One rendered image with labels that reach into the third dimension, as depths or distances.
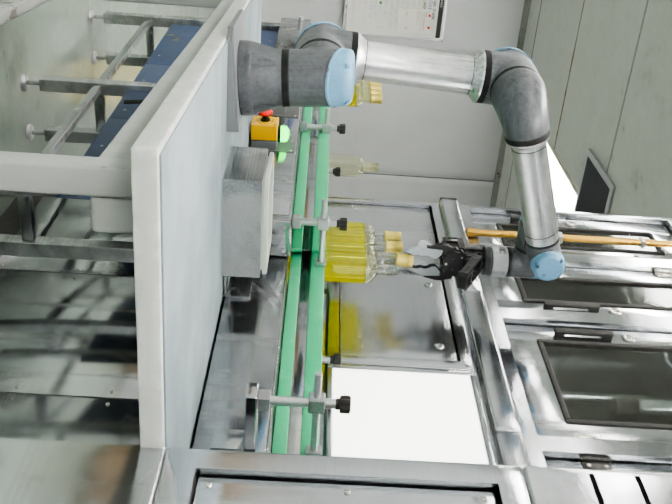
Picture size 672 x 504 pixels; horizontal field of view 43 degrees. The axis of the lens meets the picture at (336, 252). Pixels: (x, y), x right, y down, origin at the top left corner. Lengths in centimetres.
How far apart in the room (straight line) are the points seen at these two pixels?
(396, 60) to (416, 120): 637
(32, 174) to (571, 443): 125
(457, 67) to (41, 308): 115
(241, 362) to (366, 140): 674
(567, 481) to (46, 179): 79
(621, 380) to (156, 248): 138
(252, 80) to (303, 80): 10
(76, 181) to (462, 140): 740
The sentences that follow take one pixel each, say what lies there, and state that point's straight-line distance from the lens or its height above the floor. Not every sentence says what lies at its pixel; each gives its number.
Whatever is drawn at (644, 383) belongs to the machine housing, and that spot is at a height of 174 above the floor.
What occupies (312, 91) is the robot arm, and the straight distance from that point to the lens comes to 174.
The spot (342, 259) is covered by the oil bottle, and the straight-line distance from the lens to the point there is 206.
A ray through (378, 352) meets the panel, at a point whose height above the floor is 110.
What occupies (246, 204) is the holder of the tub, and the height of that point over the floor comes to 80.
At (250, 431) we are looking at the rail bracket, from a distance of 144.
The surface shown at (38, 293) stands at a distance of 230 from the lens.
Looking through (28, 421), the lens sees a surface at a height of 38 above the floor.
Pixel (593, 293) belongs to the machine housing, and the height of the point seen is 172.
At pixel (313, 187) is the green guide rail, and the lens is 216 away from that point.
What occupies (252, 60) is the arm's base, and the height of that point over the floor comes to 79.
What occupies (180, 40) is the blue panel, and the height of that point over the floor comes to 40.
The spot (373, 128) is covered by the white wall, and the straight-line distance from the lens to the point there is 826.
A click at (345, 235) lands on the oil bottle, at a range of 217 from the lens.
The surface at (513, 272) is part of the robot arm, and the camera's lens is 218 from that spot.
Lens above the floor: 93
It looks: 2 degrees up
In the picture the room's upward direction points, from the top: 93 degrees clockwise
